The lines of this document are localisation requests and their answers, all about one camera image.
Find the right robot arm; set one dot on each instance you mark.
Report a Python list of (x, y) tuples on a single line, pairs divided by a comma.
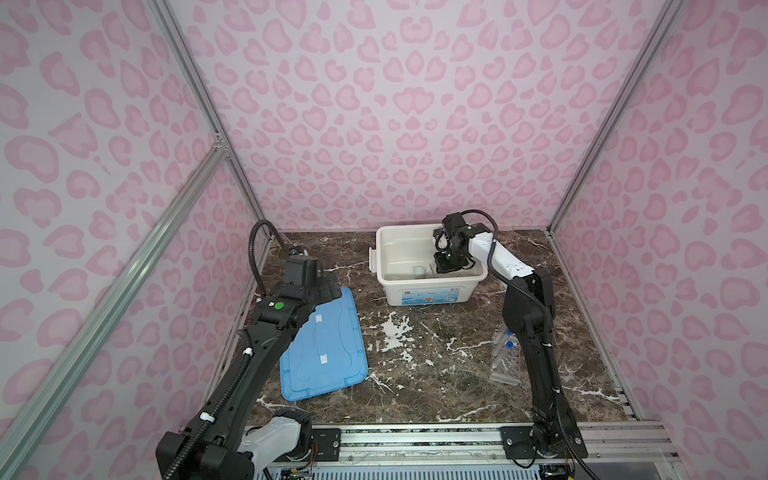
[(528, 311)]

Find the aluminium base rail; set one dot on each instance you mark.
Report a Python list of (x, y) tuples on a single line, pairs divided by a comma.
[(612, 450)]

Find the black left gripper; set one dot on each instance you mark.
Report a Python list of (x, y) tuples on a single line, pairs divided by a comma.
[(327, 293)]

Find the clear plastic test tube rack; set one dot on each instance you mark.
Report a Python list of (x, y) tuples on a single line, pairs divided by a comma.
[(501, 371)]

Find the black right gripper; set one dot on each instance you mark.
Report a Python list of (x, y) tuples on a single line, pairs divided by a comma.
[(443, 267)]

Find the blue plastic bin lid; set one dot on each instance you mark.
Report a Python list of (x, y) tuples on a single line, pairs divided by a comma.
[(327, 354)]

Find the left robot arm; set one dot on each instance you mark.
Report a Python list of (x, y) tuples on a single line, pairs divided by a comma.
[(213, 444)]

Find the blue-capped test tube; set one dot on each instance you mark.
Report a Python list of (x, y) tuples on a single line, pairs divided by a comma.
[(510, 351)]

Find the white plastic storage bin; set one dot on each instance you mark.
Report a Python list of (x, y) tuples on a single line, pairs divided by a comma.
[(398, 250)]

